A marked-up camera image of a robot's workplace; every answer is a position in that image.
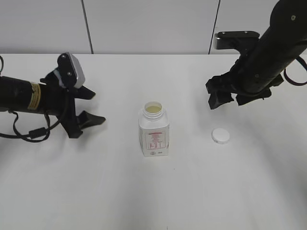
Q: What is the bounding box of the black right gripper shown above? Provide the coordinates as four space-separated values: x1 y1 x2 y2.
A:
206 57 283 110

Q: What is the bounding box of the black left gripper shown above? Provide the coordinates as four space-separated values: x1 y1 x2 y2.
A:
39 73 106 138

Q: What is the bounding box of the white ribbed bottle cap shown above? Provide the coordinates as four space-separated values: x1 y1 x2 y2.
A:
211 128 230 145

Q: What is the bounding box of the white yogurt bottle red label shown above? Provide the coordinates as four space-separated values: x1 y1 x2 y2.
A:
139 101 170 157

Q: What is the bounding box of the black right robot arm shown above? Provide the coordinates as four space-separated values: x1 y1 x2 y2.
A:
206 0 307 110

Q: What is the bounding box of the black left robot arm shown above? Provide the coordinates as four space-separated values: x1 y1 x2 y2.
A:
0 73 106 143

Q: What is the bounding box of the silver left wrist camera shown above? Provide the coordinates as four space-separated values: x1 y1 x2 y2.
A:
53 52 85 89

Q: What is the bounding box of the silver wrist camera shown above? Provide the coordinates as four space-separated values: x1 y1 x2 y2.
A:
53 52 85 89
213 31 260 51

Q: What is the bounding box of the black left camera cable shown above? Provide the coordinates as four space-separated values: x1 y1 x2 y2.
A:
0 55 72 143

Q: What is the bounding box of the black camera cable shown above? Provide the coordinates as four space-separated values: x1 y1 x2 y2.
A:
283 56 307 86
0 55 72 143

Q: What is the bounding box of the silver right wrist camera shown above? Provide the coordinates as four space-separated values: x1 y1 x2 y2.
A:
213 31 260 51

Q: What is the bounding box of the black right camera cable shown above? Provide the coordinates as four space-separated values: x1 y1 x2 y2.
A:
283 56 307 86

